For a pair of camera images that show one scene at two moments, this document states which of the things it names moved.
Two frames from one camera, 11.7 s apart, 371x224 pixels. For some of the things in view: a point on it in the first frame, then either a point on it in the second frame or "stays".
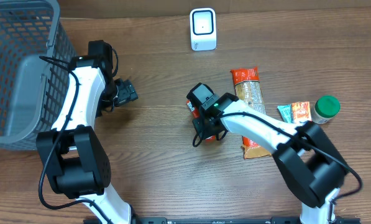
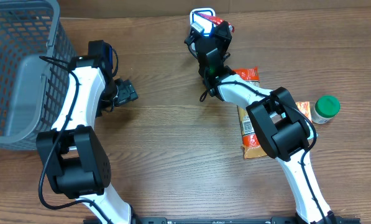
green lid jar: (324, 108) stays
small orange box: (301, 112) stays
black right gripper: (204, 135) -> (221, 37)
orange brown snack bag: (248, 90) stays
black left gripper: (127, 93) stays
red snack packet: (195, 112) -> (212, 19)
